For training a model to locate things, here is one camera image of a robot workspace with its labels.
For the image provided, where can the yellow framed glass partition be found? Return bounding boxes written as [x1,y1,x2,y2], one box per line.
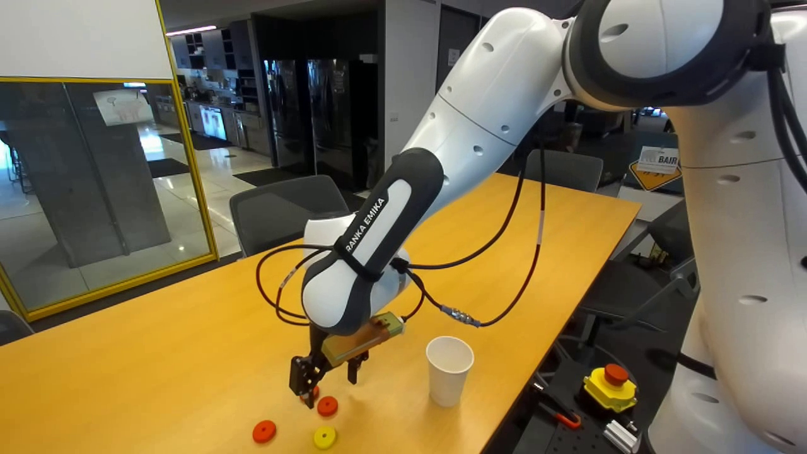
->
[0,73,219,322]

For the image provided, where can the black display cabinets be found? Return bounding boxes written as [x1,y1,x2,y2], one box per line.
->
[261,53,382,172]

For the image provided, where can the white wall panel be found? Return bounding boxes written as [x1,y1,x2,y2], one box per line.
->
[0,0,178,82]

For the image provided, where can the grey office chair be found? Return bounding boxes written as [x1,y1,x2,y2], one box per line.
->
[524,145,605,193]
[228,173,350,257]
[577,198,697,333]

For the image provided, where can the yellow round disc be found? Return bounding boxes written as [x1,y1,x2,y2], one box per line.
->
[310,424,340,450]

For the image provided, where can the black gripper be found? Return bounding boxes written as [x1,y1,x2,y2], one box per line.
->
[290,324,370,411]

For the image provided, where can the yellow and white sign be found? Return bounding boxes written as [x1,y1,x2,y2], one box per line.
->
[628,144,683,193]

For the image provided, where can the tan wrist camera block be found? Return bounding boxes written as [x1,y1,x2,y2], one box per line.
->
[320,310,410,367]

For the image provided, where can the yellow red emergency stop button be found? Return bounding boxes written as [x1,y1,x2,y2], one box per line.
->
[582,361,640,416]

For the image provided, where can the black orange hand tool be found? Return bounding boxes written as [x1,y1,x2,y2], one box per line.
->
[531,377,586,433]

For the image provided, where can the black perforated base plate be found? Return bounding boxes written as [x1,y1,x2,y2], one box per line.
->
[502,334,667,454]

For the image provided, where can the silver metal block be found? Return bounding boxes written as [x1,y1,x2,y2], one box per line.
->
[602,416,643,454]

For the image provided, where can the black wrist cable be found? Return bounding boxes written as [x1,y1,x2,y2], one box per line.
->
[254,145,550,330]

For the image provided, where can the white paper cup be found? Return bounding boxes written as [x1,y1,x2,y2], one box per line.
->
[425,333,478,411]

